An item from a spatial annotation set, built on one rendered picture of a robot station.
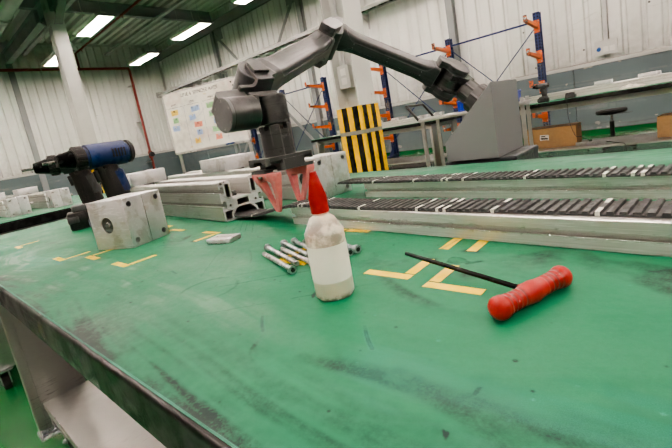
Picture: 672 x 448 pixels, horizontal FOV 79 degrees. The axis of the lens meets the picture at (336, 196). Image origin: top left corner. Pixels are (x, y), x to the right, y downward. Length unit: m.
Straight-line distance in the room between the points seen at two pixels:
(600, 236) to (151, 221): 0.74
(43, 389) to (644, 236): 1.70
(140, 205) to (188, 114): 6.24
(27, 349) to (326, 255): 1.45
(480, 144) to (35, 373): 1.56
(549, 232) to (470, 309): 0.16
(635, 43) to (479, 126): 7.15
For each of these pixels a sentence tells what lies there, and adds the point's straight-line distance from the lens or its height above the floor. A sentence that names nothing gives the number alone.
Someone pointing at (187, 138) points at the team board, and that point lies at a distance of 7.15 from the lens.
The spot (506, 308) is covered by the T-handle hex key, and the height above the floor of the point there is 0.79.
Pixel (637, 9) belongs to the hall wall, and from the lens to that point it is 8.27.
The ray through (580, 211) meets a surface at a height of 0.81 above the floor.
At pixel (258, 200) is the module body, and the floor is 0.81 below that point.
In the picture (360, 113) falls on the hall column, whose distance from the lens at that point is 4.10.
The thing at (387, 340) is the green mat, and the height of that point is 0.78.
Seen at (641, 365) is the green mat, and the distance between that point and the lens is 0.29.
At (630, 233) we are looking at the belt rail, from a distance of 0.43.
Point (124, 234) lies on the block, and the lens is 0.86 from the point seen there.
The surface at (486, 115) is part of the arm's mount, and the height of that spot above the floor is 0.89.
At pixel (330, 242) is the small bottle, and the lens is 0.36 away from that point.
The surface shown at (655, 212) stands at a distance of 0.44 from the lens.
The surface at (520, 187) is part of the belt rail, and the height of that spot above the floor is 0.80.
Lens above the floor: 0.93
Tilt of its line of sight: 9 degrees down
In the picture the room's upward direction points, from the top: 10 degrees counter-clockwise
